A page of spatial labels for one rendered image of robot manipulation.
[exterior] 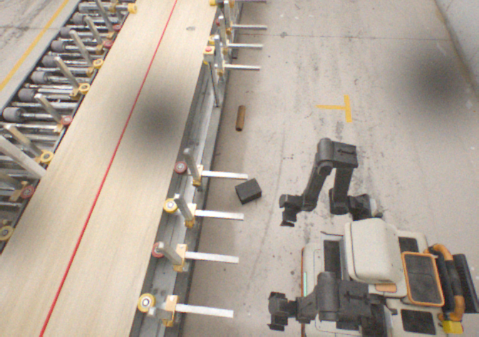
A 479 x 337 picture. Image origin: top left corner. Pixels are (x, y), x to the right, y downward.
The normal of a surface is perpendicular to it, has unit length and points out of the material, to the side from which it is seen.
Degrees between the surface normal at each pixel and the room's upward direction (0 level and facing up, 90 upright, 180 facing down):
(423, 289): 0
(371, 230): 42
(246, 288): 0
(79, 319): 0
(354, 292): 12
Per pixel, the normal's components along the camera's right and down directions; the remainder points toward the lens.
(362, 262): -0.70, -0.44
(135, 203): -0.05, -0.52
